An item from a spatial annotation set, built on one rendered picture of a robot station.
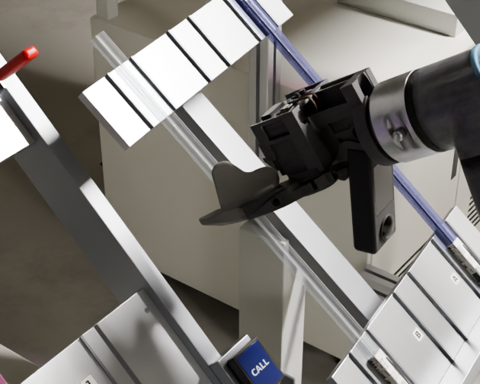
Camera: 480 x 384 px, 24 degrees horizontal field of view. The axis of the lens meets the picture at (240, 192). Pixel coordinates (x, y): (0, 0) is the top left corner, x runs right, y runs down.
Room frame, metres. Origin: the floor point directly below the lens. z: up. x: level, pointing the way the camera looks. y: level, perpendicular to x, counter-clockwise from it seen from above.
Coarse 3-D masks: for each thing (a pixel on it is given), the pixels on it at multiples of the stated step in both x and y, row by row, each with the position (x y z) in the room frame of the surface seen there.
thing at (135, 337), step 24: (120, 312) 0.82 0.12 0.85; (144, 312) 0.83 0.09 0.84; (96, 336) 0.79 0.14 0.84; (120, 336) 0.80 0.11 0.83; (144, 336) 0.81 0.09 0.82; (168, 336) 0.83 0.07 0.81; (72, 360) 0.76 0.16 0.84; (96, 360) 0.77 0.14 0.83; (120, 360) 0.78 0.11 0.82; (144, 360) 0.79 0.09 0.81; (168, 360) 0.80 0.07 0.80; (192, 360) 0.81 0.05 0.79
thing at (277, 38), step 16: (240, 0) 1.16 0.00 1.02; (256, 16) 1.15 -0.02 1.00; (272, 32) 1.14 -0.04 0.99; (288, 48) 1.14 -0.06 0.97; (304, 64) 1.13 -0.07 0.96; (304, 80) 1.12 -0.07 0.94; (320, 80) 1.12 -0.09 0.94; (400, 176) 1.06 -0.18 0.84; (400, 192) 1.06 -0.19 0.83; (416, 192) 1.06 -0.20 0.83; (416, 208) 1.05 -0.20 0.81; (432, 208) 1.05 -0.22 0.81; (432, 224) 1.03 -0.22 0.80; (448, 240) 1.02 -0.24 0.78
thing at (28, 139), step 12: (0, 96) 0.96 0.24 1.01; (0, 108) 0.94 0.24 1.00; (0, 120) 0.93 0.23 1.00; (12, 120) 0.94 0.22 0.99; (0, 132) 0.92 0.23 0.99; (12, 132) 0.93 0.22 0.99; (24, 132) 0.94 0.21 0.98; (0, 144) 0.91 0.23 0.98; (12, 144) 0.92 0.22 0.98; (24, 144) 0.92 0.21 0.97; (0, 156) 0.90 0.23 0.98
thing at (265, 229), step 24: (120, 72) 0.98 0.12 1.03; (144, 96) 0.96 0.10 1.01; (168, 120) 0.95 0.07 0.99; (192, 144) 0.94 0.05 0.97; (264, 216) 0.91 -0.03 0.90; (264, 240) 0.90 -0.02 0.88; (288, 264) 0.88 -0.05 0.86; (312, 288) 0.87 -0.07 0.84; (336, 312) 0.85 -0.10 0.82; (360, 336) 0.84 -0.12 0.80
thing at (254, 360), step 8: (256, 344) 0.82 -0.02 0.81; (248, 352) 0.81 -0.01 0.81; (256, 352) 0.81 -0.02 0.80; (264, 352) 0.82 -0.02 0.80; (240, 360) 0.80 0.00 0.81; (248, 360) 0.80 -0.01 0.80; (256, 360) 0.81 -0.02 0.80; (264, 360) 0.81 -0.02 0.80; (248, 368) 0.79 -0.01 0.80; (256, 368) 0.80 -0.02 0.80; (264, 368) 0.80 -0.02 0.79; (272, 368) 0.81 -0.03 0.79; (256, 376) 0.79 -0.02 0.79; (264, 376) 0.80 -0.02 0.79; (272, 376) 0.80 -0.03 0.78; (280, 376) 0.80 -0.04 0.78
